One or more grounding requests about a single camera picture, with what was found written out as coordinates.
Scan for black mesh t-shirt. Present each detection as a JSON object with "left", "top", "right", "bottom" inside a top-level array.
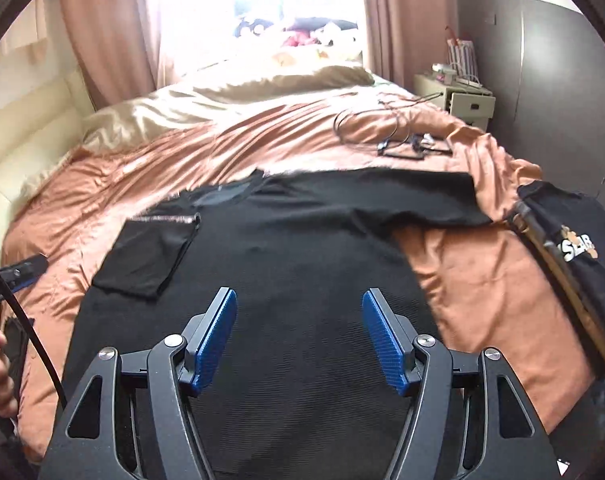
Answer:
[{"left": 63, "top": 168, "right": 488, "bottom": 479}]

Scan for stack of folded clothes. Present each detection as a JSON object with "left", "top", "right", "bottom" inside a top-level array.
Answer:
[{"left": 504, "top": 179, "right": 605, "bottom": 380}]

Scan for person's left hand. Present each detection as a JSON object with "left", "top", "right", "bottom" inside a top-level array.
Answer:
[{"left": 0, "top": 330, "right": 18, "bottom": 419}]

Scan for orange-brown bed blanket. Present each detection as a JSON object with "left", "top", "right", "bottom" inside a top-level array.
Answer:
[{"left": 2, "top": 89, "right": 599, "bottom": 461}]

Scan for cream padded headboard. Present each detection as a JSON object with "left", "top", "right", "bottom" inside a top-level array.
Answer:
[{"left": 0, "top": 70, "right": 94, "bottom": 260}]

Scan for cream bedside drawer cabinet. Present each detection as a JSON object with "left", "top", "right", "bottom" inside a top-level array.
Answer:
[{"left": 413, "top": 74, "right": 496, "bottom": 131}]

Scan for pink curtain left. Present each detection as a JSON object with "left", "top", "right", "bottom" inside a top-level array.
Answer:
[{"left": 60, "top": 0, "right": 162, "bottom": 110}]

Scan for pink curtain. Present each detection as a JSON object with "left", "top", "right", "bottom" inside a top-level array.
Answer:
[
  {"left": 60, "top": 0, "right": 162, "bottom": 110},
  {"left": 363, "top": 0, "right": 457, "bottom": 89}
]

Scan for striped bag on cabinet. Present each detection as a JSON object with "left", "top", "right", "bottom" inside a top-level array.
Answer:
[{"left": 445, "top": 26, "right": 481, "bottom": 84}]

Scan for dark grey wardrobe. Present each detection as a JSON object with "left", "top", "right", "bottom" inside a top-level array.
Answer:
[{"left": 457, "top": 0, "right": 605, "bottom": 207}]

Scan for plush toys on windowsill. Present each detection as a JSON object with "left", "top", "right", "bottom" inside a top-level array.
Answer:
[{"left": 234, "top": 15, "right": 365, "bottom": 58}]

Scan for pink curtain right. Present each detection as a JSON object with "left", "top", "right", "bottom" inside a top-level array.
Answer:
[{"left": 363, "top": 0, "right": 457, "bottom": 89}]

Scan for black cable on bed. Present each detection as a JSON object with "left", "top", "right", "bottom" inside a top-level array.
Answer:
[{"left": 333, "top": 90, "right": 453, "bottom": 162}]

